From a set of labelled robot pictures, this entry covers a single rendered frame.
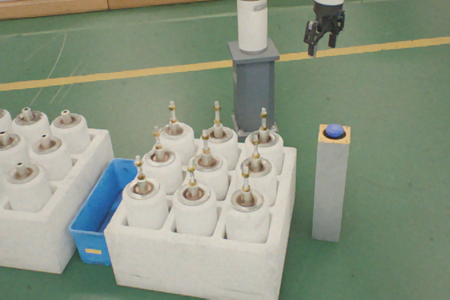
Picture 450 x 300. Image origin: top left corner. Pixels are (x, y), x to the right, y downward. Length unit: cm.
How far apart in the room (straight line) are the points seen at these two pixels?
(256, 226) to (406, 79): 124
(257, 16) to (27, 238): 88
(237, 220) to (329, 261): 33
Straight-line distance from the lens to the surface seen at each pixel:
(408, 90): 208
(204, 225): 112
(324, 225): 133
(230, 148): 128
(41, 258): 136
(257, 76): 161
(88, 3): 302
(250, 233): 109
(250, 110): 167
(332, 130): 117
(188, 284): 122
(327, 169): 121
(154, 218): 115
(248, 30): 157
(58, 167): 136
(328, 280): 128
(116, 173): 151
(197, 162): 120
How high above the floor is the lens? 97
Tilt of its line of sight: 33 degrees down
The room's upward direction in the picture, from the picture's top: 3 degrees counter-clockwise
